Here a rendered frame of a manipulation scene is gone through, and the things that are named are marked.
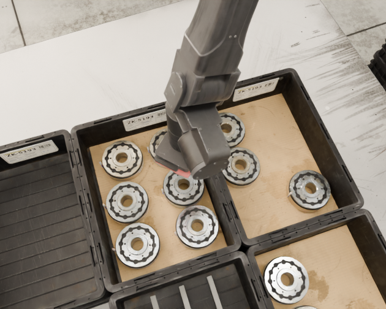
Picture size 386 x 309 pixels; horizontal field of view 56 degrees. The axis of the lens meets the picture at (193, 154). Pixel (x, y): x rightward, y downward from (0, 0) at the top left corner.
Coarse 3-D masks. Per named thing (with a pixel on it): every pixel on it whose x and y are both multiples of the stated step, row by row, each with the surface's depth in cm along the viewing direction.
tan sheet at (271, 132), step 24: (264, 120) 101; (288, 120) 102; (264, 144) 99; (288, 144) 99; (240, 168) 96; (264, 168) 96; (288, 168) 96; (312, 168) 96; (240, 192) 93; (264, 192) 93; (240, 216) 91; (264, 216) 91; (288, 216) 91; (312, 216) 91
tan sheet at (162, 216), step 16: (160, 128) 100; (144, 144) 98; (96, 160) 96; (144, 160) 96; (96, 176) 94; (144, 176) 94; (160, 176) 94; (160, 192) 93; (160, 208) 91; (176, 208) 91; (112, 224) 89; (160, 224) 90; (192, 224) 90; (112, 240) 88; (160, 240) 88; (176, 240) 88; (224, 240) 88; (160, 256) 87; (176, 256) 87; (192, 256) 87; (128, 272) 85; (144, 272) 85
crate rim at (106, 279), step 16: (128, 112) 90; (144, 112) 90; (80, 128) 88; (80, 160) 86; (80, 176) 83; (224, 208) 83; (96, 224) 79; (96, 240) 78; (240, 240) 79; (208, 256) 78; (160, 272) 76; (112, 288) 74
